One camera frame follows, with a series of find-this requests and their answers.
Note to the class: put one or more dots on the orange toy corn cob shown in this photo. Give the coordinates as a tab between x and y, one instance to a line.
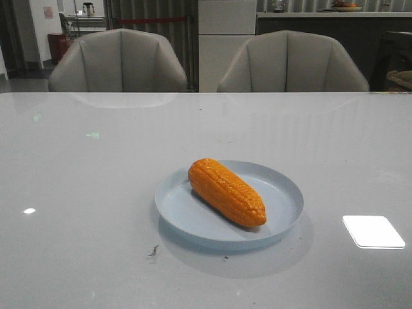
227	192

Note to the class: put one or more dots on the red barrier belt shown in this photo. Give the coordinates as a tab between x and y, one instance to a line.
154	20

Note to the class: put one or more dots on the dark grey counter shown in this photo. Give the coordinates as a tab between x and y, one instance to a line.
358	32

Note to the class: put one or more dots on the fruit bowl on counter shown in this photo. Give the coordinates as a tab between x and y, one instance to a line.
343	6

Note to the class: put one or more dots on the red bin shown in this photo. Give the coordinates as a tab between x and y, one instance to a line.
58	43

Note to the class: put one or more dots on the left beige upholstered chair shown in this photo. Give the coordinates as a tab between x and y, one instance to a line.
120	60

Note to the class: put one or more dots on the dark wooden chair at right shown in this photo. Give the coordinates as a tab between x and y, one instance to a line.
392	70

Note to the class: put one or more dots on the white cabinet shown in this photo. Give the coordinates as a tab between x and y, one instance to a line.
222	27

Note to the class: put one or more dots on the background desk with kettle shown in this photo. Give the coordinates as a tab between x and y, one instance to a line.
81	17

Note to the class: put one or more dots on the pink wall notice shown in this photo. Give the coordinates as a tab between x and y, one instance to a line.
48	12

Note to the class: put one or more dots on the right beige upholstered chair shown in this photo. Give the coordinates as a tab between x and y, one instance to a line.
289	61

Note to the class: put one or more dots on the beige upholstered chair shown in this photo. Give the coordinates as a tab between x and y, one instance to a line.
289	61
120	60

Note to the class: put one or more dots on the light blue round plate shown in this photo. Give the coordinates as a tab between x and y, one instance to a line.
197	222

